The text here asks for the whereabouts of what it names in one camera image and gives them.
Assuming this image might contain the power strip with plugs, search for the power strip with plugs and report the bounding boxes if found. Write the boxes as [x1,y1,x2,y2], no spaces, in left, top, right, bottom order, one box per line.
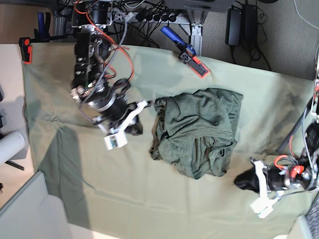
[112,9,190,23]

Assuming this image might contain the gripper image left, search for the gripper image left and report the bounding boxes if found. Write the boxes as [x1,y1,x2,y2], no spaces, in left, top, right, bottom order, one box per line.
[93,99,143,136]

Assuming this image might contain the blue orange clamp left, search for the blue orange clamp left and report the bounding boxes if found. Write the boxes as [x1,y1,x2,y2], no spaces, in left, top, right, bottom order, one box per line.
[18,12,67,64]

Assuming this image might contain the blue orange clamp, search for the blue orange clamp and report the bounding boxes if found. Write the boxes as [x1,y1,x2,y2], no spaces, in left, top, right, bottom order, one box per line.
[161,26,209,78]
[18,12,67,64]

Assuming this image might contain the light green table cloth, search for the light green table cloth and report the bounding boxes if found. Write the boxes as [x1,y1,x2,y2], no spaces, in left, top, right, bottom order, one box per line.
[23,43,316,239]

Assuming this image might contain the blue orange clamp centre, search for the blue orange clamp centre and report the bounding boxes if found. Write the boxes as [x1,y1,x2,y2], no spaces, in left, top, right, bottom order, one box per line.
[161,26,209,78]

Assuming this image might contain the black power adapter right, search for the black power adapter right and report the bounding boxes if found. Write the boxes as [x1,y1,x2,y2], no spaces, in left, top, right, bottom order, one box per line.
[242,4,258,44]

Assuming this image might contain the aluminium frame post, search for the aluminium frame post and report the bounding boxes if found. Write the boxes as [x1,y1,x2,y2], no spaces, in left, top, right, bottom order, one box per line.
[187,9,208,56]

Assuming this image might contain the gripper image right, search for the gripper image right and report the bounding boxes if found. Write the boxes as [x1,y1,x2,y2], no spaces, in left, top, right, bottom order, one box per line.
[234,157,319,193]

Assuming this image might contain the white cylinder roll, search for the white cylinder roll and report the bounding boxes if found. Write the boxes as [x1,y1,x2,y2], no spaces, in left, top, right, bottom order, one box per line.
[0,131,25,165]

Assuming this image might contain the black power adapter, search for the black power adapter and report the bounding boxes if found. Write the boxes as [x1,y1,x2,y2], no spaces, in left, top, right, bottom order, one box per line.
[225,8,242,46]
[242,4,258,44]

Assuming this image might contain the green T-shirt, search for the green T-shirt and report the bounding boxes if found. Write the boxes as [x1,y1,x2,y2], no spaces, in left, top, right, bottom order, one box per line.
[149,88,244,179]

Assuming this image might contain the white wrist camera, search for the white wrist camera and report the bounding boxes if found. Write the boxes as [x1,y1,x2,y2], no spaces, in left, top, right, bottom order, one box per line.
[250,198,275,219]
[104,131,128,150]

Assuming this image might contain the black power adapter left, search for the black power adapter left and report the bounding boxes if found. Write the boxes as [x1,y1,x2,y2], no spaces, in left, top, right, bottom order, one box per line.
[225,8,242,46]

